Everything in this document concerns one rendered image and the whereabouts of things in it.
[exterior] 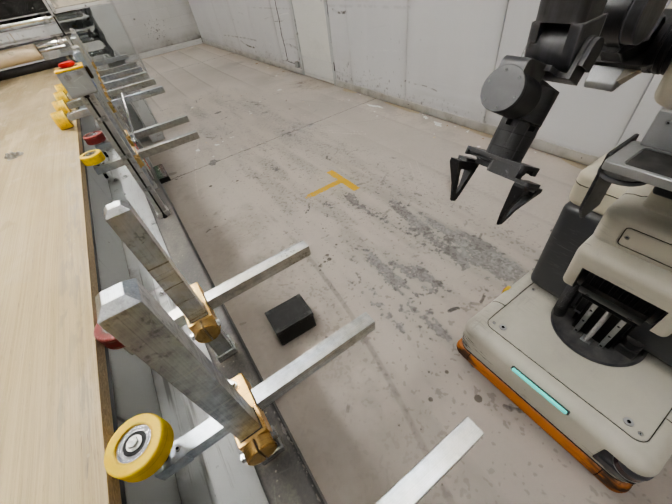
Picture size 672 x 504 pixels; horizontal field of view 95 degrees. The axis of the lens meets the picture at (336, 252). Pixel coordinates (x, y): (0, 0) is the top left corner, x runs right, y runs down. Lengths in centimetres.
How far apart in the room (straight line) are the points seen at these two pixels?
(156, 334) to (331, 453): 114
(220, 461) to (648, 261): 99
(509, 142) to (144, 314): 53
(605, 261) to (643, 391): 59
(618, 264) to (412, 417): 90
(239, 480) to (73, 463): 31
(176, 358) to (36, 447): 35
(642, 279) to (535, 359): 52
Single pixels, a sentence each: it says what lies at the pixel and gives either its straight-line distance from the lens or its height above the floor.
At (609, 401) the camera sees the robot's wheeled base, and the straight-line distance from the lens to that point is 133.
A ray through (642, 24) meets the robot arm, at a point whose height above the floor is 123.
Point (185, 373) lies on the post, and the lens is 39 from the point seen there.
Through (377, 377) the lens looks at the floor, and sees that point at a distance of 147.
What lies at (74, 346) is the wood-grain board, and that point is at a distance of 76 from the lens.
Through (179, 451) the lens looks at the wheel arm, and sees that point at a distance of 64.
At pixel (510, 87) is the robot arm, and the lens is 51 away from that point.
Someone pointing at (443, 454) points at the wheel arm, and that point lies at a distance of 55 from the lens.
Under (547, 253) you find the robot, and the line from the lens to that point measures 135.
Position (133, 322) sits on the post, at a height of 115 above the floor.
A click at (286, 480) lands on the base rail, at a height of 70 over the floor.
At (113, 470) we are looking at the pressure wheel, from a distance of 58.
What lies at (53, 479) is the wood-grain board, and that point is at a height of 90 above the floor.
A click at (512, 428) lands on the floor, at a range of 149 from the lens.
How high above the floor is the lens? 136
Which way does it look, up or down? 44 degrees down
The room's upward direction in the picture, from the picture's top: 10 degrees counter-clockwise
